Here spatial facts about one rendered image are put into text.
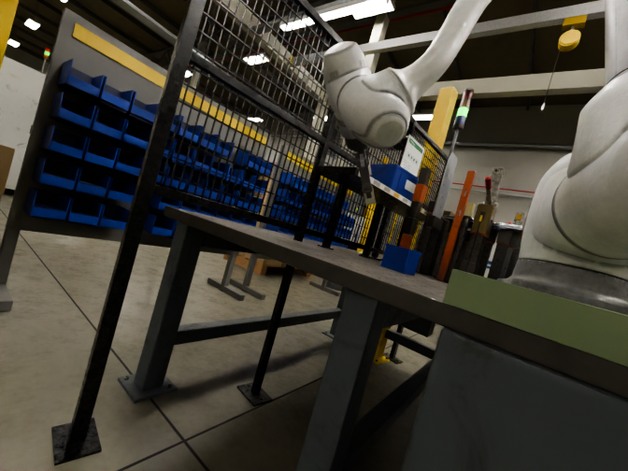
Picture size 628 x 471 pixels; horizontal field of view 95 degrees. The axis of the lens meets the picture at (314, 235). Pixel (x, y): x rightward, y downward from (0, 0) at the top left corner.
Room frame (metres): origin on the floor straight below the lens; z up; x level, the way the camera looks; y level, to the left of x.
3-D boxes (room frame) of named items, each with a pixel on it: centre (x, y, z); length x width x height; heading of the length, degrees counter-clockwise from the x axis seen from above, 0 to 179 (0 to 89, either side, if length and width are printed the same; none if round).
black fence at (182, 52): (1.48, -0.16, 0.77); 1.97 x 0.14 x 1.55; 136
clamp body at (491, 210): (1.18, -0.64, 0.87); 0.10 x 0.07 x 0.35; 136
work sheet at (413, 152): (1.76, -0.44, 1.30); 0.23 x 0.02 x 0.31; 136
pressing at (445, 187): (1.50, -0.59, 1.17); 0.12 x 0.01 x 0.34; 136
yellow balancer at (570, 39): (2.66, -1.76, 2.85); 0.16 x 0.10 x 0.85; 54
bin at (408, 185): (1.49, -0.34, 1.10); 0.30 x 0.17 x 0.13; 130
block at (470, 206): (1.27, -0.63, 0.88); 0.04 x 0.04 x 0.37; 46
